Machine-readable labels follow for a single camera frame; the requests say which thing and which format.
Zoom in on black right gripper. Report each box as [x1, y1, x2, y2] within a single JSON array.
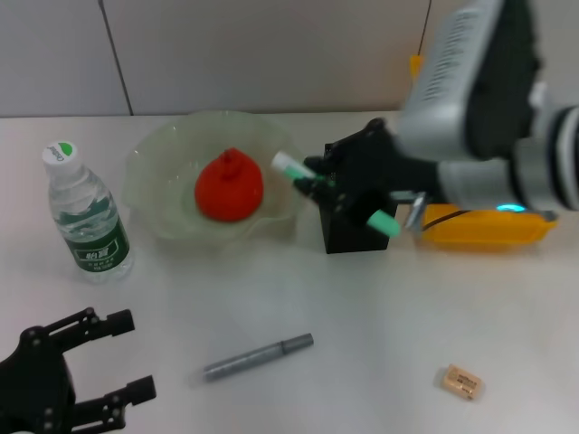
[[293, 118, 440, 227]]

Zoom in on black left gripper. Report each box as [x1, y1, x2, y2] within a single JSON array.
[[0, 307, 158, 434]]

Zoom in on green pen white cap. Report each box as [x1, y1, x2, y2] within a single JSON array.
[[271, 151, 402, 239]]

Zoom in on red knitted toy orange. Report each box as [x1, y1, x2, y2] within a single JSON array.
[[194, 147, 265, 223]]

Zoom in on grey marker pen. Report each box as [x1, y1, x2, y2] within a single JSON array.
[[201, 333, 316, 384]]

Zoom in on clear water bottle green label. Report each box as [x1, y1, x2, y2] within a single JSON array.
[[41, 140, 136, 285]]

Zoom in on black mesh pen holder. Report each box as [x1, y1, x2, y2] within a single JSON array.
[[318, 142, 399, 254]]

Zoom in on clear glass fruit plate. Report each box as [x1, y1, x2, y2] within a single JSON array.
[[122, 110, 308, 248]]

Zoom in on beige eraser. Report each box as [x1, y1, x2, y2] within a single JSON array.
[[436, 363, 484, 401]]

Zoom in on yellow plastic storage bin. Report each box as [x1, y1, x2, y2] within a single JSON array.
[[409, 53, 560, 252]]

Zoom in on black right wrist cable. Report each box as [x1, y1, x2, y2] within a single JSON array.
[[404, 192, 471, 234]]

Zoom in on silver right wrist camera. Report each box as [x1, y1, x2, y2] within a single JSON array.
[[400, 0, 551, 162]]

